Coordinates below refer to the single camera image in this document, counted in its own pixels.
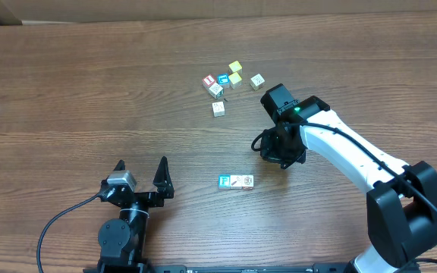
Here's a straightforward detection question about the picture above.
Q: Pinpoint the white block teal side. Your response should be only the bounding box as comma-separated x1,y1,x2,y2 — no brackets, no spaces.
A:
242,175,254,190

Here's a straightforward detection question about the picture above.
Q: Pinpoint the white block hammer picture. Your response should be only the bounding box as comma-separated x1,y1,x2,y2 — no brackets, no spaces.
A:
230,175,243,189

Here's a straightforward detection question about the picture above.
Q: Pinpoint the blue letter P block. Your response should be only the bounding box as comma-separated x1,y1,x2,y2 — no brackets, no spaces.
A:
218,174,231,190

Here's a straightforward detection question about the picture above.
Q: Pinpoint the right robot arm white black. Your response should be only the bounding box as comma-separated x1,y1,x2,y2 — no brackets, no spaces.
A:
251,84,437,272

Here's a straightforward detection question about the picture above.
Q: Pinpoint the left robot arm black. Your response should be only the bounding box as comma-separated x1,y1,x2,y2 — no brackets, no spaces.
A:
97,157,174,273

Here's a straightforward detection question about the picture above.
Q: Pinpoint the white block yellow side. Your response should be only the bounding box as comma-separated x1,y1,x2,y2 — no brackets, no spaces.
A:
250,74,265,91

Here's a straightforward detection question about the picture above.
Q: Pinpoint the white block red M side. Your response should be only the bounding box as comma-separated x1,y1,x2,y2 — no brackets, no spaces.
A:
212,102,225,118

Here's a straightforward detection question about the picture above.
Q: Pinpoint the yellow block near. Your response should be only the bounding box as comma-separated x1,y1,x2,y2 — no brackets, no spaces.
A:
228,72,242,89

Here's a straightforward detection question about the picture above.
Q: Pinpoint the white block green side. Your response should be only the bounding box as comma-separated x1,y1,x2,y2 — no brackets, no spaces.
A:
208,83,224,99

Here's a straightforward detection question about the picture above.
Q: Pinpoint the yellow block far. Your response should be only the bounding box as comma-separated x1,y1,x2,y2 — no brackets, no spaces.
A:
228,61,243,74

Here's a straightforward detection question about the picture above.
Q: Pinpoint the red letter I block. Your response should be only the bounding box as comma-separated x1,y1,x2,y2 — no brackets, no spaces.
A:
202,74,216,89

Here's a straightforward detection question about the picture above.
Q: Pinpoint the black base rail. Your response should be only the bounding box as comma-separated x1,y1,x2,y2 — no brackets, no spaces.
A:
83,262,421,273

